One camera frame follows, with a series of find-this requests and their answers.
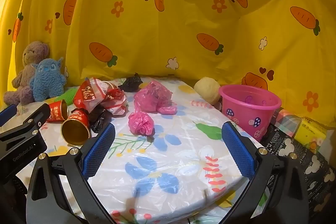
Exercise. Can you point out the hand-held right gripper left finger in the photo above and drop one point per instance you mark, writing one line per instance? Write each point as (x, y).
(99, 150)

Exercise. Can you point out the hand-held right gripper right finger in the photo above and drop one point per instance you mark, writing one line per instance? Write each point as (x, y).
(237, 150)

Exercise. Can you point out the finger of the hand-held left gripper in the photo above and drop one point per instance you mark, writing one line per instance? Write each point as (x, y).
(8, 112)
(34, 120)

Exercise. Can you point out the large black plastic bag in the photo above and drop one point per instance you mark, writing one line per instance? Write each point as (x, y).
(98, 119)

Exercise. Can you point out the pink plastic bucket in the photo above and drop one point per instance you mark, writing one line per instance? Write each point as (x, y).
(246, 113)

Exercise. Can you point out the small pink plastic bag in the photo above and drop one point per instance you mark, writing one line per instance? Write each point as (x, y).
(140, 123)

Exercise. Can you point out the small red gold paper cup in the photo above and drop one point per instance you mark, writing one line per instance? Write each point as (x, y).
(56, 111)

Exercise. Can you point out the large red gold paper cup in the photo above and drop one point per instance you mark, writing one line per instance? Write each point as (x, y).
(78, 119)

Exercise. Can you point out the green foam net sleeve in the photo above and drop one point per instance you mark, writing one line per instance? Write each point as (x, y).
(67, 96)

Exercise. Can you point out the blue plush monster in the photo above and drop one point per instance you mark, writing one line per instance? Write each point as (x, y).
(48, 79)

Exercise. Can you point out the red white crumpled plastic bag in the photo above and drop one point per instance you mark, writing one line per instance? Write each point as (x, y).
(115, 102)

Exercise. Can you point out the pastel checkered box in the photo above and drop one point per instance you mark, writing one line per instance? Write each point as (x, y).
(287, 120)

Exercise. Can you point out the clear bag with red print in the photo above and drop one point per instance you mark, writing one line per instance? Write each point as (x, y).
(88, 92)

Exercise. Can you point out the purple teddy bear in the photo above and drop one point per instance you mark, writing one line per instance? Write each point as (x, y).
(31, 56)

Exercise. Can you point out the orange white paper cup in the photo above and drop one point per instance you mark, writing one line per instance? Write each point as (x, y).
(109, 85)

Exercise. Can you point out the cream plush ball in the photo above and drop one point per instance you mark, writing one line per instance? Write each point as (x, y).
(207, 90)

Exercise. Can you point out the large pink plastic bag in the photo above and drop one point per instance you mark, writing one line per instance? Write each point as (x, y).
(149, 98)

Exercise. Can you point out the small black plastic bag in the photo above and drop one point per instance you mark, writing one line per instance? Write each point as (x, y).
(131, 83)

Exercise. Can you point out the yellow tissue pack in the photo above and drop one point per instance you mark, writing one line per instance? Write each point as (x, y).
(309, 132)

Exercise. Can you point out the black printed cloth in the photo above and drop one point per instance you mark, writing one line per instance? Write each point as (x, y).
(316, 169)

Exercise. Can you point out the yellow carrot print curtain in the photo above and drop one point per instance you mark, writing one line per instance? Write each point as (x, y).
(183, 29)

